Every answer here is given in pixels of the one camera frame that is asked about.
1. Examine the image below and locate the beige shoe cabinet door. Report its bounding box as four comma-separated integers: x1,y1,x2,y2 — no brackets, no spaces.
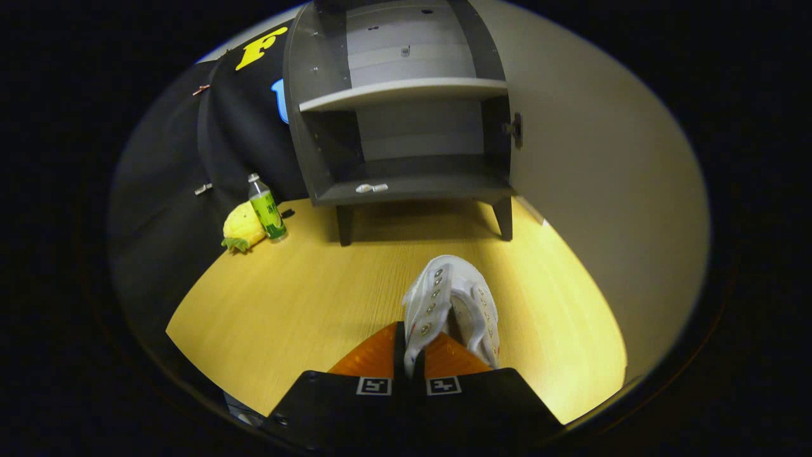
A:
469,0,711,388

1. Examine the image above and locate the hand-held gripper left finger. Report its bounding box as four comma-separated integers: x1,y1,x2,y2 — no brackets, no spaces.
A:
263,322,407,445

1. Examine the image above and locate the yellow pineapple plush toy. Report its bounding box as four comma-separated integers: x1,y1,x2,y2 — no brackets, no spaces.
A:
221,201,267,253

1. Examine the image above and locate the black backdrop cloth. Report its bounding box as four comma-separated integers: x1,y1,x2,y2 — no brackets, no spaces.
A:
108,19,311,381

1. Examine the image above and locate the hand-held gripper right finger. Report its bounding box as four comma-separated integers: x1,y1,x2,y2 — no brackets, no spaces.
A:
412,330,564,445

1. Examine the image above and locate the green drink bottle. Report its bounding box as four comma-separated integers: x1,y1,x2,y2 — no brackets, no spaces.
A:
247,173,288,242

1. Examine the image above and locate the white shoe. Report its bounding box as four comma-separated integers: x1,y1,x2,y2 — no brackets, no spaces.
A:
402,255,502,378

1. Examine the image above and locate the grey shoe cabinet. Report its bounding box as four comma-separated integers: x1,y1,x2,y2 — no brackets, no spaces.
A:
282,0,516,247

